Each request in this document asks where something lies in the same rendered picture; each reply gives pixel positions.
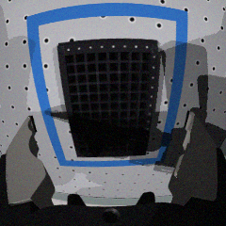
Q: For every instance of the grey perforated base plate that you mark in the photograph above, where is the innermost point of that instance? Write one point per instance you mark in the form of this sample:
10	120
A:
203	91

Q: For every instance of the blue tape outline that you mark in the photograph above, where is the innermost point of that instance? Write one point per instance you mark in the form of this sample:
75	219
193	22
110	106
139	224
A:
108	9

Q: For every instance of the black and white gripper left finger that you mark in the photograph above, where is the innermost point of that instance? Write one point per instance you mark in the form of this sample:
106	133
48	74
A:
25	185

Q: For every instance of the black well plate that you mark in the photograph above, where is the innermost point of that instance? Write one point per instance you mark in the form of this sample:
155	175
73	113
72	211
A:
123	138

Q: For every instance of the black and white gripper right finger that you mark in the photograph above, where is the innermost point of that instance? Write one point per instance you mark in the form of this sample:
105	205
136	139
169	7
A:
198	181

